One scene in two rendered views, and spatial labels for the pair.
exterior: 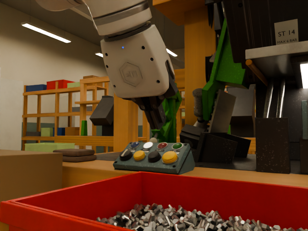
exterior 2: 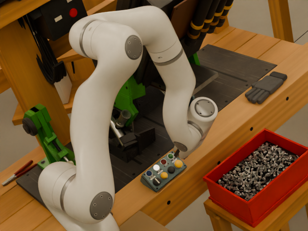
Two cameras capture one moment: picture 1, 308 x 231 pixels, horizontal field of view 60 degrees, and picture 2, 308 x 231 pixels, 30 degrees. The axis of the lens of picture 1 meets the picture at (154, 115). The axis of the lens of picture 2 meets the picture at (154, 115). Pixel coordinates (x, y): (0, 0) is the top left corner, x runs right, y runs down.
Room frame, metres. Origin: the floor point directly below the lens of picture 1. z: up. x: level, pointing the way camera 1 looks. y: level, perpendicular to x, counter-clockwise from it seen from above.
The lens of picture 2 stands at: (-0.24, 1.35, 2.23)
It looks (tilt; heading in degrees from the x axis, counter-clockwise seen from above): 34 degrees down; 300
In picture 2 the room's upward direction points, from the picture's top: 18 degrees counter-clockwise
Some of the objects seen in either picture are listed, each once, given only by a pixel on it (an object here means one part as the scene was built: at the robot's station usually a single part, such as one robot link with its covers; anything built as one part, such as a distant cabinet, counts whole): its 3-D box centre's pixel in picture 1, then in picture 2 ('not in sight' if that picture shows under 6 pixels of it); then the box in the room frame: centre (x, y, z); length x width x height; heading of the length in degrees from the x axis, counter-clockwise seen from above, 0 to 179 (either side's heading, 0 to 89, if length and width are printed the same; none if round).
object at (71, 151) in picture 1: (74, 155); not in sight; (0.75, 0.22, 0.91); 0.10 x 0.08 x 0.03; 61
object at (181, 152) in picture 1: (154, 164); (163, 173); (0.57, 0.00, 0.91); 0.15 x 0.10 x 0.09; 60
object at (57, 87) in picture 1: (61, 125); not in sight; (6.70, 2.32, 1.13); 2.48 x 0.54 x 2.27; 63
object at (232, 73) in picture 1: (234, 61); (127, 79); (0.72, -0.22, 1.17); 0.13 x 0.12 x 0.20; 60
